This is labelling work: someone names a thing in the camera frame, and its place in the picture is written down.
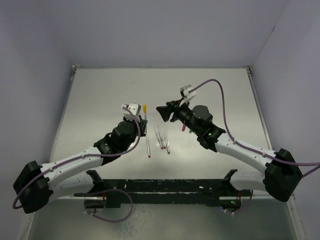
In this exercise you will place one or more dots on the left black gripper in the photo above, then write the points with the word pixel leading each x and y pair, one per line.
pixel 142 123

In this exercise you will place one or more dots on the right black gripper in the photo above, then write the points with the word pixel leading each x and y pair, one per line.
pixel 165 111

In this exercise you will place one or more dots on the yellow pen cap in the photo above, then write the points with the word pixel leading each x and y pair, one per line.
pixel 145 108

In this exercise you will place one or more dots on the yellow-end white marker pen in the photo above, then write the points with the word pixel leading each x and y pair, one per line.
pixel 145 117

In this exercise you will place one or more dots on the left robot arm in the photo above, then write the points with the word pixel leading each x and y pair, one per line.
pixel 37 184

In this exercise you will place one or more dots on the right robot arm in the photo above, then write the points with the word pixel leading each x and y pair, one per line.
pixel 277 173

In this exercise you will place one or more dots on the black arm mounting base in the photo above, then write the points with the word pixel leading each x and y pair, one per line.
pixel 112 193

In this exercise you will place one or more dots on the purple-end white marker pen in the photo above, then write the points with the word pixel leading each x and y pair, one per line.
pixel 158 139

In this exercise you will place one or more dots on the red-end marker pen left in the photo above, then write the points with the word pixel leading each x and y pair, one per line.
pixel 148 146

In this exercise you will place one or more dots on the red-end marker pen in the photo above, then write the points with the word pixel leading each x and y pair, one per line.
pixel 161 138
pixel 148 146

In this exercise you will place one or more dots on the green-end white marker pen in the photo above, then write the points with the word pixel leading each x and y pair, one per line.
pixel 166 142

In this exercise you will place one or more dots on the red-end marker pen middle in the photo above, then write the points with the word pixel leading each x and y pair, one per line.
pixel 161 138

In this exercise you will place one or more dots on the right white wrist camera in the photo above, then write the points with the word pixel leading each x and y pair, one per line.
pixel 187 93

